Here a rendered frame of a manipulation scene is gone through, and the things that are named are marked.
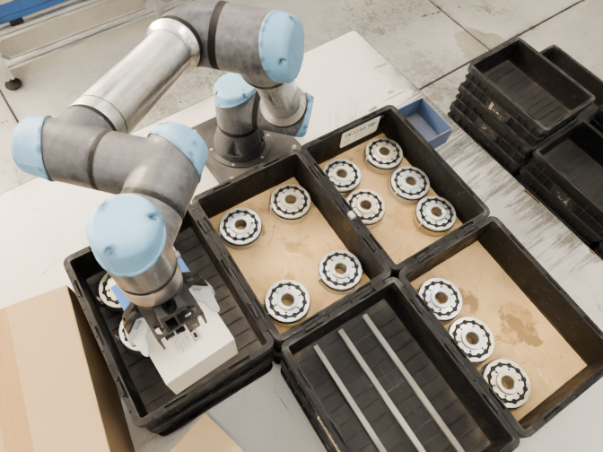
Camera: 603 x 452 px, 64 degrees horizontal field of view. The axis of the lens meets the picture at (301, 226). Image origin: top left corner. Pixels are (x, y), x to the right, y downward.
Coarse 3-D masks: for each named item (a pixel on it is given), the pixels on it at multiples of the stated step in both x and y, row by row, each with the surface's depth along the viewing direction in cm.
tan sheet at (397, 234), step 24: (360, 144) 134; (360, 168) 130; (384, 192) 127; (432, 192) 128; (384, 216) 124; (408, 216) 124; (456, 216) 125; (384, 240) 120; (408, 240) 121; (432, 240) 121
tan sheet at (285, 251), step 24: (264, 192) 125; (216, 216) 121; (264, 216) 122; (312, 216) 122; (264, 240) 118; (288, 240) 119; (312, 240) 119; (336, 240) 119; (240, 264) 115; (264, 264) 115; (288, 264) 116; (312, 264) 116; (264, 288) 112; (312, 288) 113; (312, 312) 110
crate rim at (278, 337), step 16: (272, 160) 118; (304, 160) 118; (240, 176) 115; (208, 192) 112; (336, 208) 113; (208, 224) 110; (352, 224) 110; (368, 240) 109; (224, 256) 105; (240, 272) 103; (384, 272) 105; (368, 288) 103; (256, 304) 100; (336, 304) 101; (304, 320) 99; (288, 336) 97
